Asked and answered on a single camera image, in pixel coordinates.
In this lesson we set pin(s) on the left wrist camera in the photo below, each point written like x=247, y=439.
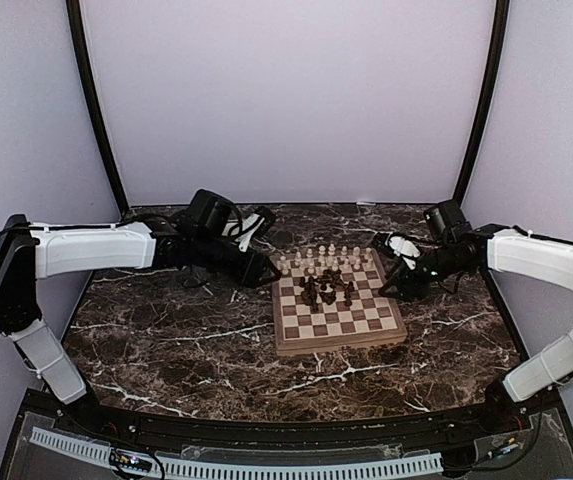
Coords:
x=210, y=211

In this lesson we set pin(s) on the white pieces back row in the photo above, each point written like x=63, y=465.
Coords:
x=347, y=259

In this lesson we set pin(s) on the black frame post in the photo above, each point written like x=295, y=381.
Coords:
x=491, y=70
x=92, y=101

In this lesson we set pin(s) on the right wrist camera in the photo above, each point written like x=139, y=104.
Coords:
x=446, y=222

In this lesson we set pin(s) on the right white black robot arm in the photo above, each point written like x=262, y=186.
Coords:
x=535, y=276

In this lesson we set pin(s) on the right black frame post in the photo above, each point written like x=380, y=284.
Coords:
x=491, y=70

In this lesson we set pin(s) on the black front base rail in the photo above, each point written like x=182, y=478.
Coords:
x=532, y=443

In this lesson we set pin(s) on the wooden chess board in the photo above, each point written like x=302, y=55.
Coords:
x=372, y=320

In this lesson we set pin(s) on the white slotted cable duct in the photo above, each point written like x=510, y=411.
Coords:
x=134, y=464

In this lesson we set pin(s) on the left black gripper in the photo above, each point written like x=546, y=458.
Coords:
x=249, y=274

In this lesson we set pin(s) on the fallen dark piece pile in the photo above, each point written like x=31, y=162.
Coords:
x=324, y=289

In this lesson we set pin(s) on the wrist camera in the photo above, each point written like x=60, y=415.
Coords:
x=210, y=211
x=446, y=222

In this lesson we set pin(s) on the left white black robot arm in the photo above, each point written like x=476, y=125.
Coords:
x=32, y=251

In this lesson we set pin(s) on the white rook corner piece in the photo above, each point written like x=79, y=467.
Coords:
x=284, y=265

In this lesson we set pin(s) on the left black frame post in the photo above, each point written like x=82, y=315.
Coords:
x=92, y=101

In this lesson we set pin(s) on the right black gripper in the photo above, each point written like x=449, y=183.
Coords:
x=406, y=281

